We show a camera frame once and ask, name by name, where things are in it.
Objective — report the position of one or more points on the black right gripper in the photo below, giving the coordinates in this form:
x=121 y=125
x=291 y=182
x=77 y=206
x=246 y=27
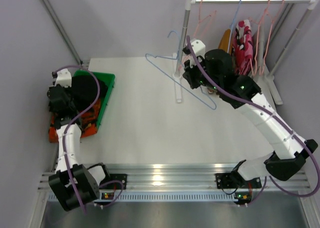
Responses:
x=191 y=73

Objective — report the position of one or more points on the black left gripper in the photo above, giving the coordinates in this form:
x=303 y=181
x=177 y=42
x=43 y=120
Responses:
x=57 y=98

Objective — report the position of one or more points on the black trousers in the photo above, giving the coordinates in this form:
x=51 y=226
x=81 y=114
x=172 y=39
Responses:
x=84 y=91

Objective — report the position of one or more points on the blue wire hanger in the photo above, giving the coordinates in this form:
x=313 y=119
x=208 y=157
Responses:
x=176 y=77
x=232 y=25

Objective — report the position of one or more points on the orange camouflage trousers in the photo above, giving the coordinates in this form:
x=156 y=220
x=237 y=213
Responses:
x=89 y=125

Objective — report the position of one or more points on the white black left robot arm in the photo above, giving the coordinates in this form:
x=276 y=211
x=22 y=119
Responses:
x=73 y=184

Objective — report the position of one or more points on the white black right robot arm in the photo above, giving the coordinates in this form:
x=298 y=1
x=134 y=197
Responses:
x=213 y=69

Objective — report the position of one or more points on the mustard brown trousers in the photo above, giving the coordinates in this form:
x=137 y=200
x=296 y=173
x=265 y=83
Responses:
x=224 y=42

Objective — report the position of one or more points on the pink camouflage trousers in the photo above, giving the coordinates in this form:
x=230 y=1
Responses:
x=242 y=48

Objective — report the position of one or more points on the green plastic bin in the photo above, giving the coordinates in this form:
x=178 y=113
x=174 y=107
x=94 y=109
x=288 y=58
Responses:
x=106 y=83

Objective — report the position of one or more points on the white clothes rack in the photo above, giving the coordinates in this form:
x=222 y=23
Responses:
x=269 y=78

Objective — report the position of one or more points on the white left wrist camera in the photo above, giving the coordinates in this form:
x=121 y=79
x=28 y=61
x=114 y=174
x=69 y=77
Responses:
x=62 y=78

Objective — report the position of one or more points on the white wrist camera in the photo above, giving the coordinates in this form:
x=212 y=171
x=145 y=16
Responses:
x=195 y=48
x=62 y=78

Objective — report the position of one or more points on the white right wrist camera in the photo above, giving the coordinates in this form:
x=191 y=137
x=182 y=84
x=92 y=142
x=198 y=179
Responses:
x=195 y=48

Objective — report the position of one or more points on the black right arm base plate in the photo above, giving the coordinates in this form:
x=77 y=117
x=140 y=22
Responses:
x=233 y=180

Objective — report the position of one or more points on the aluminium mounting rail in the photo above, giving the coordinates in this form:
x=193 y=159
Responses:
x=169 y=183

